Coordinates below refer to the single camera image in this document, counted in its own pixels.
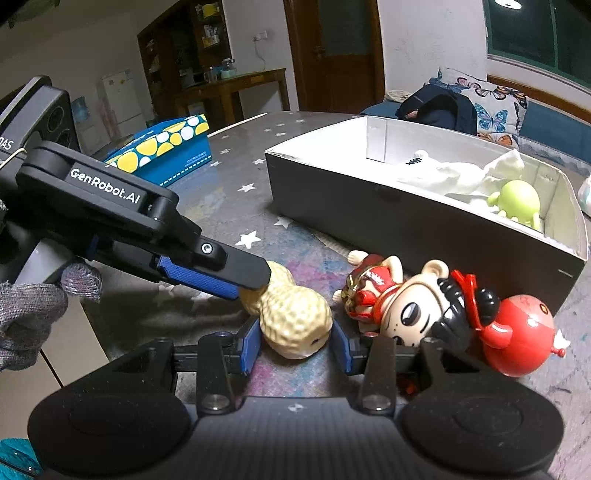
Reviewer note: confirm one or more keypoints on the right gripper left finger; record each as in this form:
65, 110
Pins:
220, 356

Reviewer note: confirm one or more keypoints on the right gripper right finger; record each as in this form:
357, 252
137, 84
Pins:
373, 358

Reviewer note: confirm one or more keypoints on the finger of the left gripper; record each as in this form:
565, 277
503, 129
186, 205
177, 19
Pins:
213, 267

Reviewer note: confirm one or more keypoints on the red-dressed doll figure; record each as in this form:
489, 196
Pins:
437, 302

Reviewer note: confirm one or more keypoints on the beige peanut toy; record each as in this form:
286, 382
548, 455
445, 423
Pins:
296, 321

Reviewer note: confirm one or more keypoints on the red round robot toy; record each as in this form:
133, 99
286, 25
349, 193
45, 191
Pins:
522, 337

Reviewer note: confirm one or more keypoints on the grey gloved hand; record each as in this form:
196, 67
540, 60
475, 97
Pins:
28, 312

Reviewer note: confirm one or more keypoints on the blue yellow tissue box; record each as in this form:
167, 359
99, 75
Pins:
166, 152

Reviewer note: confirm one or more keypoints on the white refrigerator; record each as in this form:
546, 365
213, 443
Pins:
119, 107

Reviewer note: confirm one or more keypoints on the grey cardboard box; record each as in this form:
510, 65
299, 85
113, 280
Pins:
366, 188

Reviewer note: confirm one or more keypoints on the wooden side table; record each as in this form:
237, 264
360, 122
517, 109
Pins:
223, 96

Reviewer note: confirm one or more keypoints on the white plush toy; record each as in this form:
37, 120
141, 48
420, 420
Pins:
461, 178

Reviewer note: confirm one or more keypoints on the green octopus toy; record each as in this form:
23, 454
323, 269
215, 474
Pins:
518, 201

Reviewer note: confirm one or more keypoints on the dark shelf cabinet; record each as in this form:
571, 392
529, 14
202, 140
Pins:
179, 48

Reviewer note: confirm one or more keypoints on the dark wooden door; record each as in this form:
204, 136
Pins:
337, 54

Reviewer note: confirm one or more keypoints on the dark blue backpack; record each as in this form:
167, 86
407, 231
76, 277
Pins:
440, 107

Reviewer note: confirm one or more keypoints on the pink tissue pack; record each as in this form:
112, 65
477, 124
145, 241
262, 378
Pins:
584, 197

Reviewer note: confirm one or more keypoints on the butterfly print pillow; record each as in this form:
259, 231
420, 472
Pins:
500, 109

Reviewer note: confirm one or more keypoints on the blue sofa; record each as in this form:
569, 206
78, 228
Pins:
546, 133

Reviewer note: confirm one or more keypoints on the dark green window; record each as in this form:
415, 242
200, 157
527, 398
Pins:
553, 36

